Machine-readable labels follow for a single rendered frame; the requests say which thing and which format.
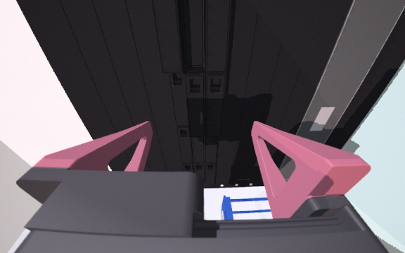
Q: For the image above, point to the black server rack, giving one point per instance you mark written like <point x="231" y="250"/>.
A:
<point x="312" y="68"/>

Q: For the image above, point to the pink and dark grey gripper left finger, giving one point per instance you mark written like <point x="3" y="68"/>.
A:
<point x="96" y="154"/>

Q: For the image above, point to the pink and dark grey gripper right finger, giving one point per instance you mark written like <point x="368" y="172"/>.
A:
<point x="320" y="170"/>

